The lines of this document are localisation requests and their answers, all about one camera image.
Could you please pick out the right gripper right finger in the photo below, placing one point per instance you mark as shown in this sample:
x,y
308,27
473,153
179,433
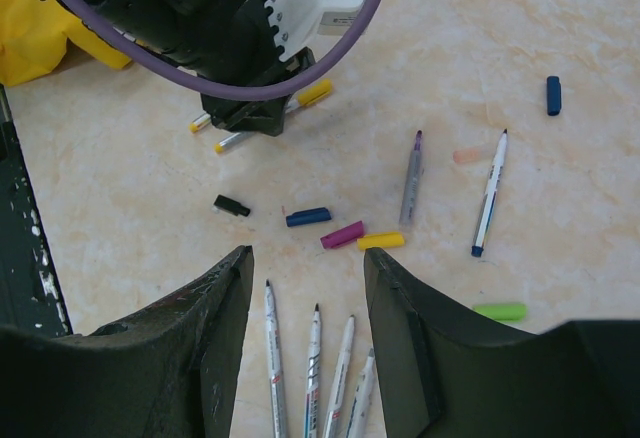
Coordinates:
x,y
446,371

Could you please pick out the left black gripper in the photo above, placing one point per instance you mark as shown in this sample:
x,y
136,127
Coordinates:
x,y
262,116

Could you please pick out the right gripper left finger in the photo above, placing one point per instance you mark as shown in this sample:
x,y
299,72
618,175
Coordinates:
x,y
168,370

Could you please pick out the light green marker cap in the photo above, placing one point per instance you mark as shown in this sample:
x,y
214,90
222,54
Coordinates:
x,y
503,312

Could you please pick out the grey cap marker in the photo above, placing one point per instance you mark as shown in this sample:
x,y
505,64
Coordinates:
x,y
362,399

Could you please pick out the black marker cap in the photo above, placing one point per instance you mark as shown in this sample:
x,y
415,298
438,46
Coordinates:
x,y
231,206

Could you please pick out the yellow cap white marker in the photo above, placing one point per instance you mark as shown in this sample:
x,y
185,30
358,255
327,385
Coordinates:
x,y
339,381

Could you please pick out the blue cap long marker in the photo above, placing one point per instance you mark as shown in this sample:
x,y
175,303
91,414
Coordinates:
x,y
489,199

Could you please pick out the grey translucent pen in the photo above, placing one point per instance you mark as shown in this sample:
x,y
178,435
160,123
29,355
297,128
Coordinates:
x,y
413,175

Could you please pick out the translucent pink pen cap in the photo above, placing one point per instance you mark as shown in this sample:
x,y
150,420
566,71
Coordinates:
x,y
473,154

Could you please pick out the blue cap yellow end marker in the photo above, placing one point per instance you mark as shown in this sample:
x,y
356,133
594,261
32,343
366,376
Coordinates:
x,y
232,141

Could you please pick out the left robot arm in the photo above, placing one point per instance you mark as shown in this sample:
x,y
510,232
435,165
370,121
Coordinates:
x,y
225,41

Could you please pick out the yellow snoopy t-shirt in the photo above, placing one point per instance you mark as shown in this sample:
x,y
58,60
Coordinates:
x,y
34,39

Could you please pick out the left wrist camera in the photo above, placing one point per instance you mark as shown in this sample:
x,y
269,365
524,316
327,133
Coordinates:
x,y
297,22

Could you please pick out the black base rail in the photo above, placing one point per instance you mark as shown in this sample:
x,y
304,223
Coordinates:
x,y
31,296

